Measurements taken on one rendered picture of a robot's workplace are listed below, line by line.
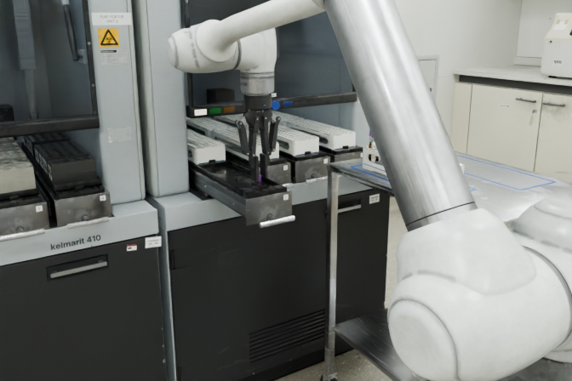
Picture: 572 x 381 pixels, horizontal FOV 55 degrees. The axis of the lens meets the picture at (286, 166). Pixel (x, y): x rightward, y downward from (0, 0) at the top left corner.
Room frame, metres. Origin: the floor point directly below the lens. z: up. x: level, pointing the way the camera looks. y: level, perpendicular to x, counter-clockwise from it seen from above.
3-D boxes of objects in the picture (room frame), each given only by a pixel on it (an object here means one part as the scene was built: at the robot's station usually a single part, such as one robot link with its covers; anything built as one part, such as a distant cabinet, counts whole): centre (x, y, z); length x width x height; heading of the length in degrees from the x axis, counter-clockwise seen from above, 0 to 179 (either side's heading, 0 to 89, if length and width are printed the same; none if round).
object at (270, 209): (1.61, 0.21, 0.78); 0.73 x 0.14 x 0.09; 32
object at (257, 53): (1.46, 0.09, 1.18); 0.13 x 0.11 x 0.16; 123
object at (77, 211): (1.60, 0.68, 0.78); 0.73 x 0.14 x 0.09; 32
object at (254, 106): (1.47, 0.07, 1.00); 0.08 x 0.07 x 0.09; 122
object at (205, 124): (2.05, 0.31, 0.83); 0.30 x 0.10 x 0.06; 32
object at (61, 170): (1.41, 0.56, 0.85); 0.12 x 0.02 x 0.06; 122
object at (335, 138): (1.94, -0.12, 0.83); 0.30 x 0.10 x 0.06; 32
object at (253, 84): (1.47, 0.07, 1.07); 0.09 x 0.09 x 0.06
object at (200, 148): (1.76, 0.30, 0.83); 0.30 x 0.10 x 0.06; 32
